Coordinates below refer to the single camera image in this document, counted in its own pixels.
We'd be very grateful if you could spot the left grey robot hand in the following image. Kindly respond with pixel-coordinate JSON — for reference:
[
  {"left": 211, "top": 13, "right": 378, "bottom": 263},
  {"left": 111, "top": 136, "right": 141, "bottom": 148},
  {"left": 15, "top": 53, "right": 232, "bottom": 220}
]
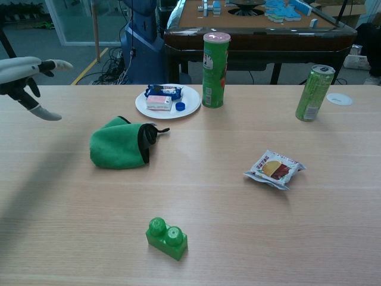
[{"left": 0, "top": 56, "right": 74, "bottom": 122}]

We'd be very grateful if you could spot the green microfibre cloth black trim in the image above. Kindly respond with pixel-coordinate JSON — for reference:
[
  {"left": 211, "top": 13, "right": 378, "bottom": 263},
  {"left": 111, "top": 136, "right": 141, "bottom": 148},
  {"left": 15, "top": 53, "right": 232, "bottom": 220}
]
[{"left": 90, "top": 116, "right": 171, "bottom": 170}]

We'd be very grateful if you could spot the wooden pole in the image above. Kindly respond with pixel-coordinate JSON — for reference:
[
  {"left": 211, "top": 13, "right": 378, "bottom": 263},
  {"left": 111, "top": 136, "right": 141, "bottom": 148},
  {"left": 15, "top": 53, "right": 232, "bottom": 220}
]
[{"left": 91, "top": 0, "right": 101, "bottom": 63}]

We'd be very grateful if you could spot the pink white small box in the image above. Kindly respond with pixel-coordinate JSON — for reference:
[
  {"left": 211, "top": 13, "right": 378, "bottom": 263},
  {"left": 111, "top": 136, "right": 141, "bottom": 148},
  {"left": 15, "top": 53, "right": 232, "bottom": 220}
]
[{"left": 145, "top": 95, "right": 173, "bottom": 112}]

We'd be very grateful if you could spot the blue cookie packet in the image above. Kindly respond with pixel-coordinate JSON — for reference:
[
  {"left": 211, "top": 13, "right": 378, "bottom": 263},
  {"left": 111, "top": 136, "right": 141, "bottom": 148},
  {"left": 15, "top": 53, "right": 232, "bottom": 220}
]
[{"left": 145, "top": 84, "right": 183, "bottom": 101}]

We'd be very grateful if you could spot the white round plate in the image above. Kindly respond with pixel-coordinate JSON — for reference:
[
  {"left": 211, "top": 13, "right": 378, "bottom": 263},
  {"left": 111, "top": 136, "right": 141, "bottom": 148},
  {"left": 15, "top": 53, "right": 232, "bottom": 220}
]
[{"left": 135, "top": 83, "right": 202, "bottom": 120}]

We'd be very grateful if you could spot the green chips tube pink lid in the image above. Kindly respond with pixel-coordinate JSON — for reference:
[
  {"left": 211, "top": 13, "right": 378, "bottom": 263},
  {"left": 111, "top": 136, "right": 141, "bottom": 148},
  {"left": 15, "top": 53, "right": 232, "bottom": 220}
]
[{"left": 202, "top": 32, "right": 232, "bottom": 109}]

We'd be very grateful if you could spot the green toy brick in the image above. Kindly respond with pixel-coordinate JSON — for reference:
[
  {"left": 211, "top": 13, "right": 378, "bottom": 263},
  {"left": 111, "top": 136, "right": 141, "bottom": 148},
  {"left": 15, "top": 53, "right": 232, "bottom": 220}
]
[{"left": 145, "top": 217, "right": 189, "bottom": 262}]

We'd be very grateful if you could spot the black mahjong table centre hub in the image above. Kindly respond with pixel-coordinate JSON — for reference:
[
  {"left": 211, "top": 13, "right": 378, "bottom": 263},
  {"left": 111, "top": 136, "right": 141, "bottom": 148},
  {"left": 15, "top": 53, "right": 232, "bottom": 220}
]
[{"left": 227, "top": 0, "right": 266, "bottom": 16}]

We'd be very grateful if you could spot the dark wooden mahjong table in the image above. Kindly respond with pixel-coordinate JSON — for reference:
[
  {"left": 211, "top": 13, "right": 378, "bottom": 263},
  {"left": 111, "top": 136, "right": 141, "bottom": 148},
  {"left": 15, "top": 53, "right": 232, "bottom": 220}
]
[{"left": 163, "top": 0, "right": 358, "bottom": 86}]

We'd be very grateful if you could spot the blue white mahjong tile heap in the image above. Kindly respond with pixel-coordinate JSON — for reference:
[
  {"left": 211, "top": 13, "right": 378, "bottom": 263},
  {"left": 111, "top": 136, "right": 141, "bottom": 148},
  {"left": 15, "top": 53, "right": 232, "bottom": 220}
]
[{"left": 264, "top": 0, "right": 314, "bottom": 24}]

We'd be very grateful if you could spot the white snack packet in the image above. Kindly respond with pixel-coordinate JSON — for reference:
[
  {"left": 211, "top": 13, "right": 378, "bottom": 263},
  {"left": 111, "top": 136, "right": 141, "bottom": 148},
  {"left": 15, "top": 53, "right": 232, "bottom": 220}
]
[{"left": 243, "top": 149, "right": 308, "bottom": 191}]

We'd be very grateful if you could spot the green drink can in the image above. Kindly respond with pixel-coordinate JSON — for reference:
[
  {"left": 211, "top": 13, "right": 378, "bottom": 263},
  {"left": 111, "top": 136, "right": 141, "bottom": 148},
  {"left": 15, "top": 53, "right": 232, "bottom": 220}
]
[{"left": 295, "top": 64, "right": 336, "bottom": 122}]

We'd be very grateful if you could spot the white round table grommet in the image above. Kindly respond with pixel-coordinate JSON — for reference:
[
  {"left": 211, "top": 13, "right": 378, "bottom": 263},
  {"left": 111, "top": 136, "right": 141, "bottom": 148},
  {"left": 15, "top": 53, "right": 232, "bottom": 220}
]
[{"left": 326, "top": 92, "right": 354, "bottom": 106}]

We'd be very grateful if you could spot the white floor basket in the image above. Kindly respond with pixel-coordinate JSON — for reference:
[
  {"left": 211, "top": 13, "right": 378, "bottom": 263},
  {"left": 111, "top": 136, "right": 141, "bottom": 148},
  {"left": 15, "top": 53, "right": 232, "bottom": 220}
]
[{"left": 343, "top": 43, "right": 371, "bottom": 71}]

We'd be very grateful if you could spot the black floor cable tangle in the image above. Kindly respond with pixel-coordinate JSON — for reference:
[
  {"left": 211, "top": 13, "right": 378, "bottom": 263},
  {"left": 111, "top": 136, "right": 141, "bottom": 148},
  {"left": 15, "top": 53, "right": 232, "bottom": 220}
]
[{"left": 91, "top": 47, "right": 132, "bottom": 86}]

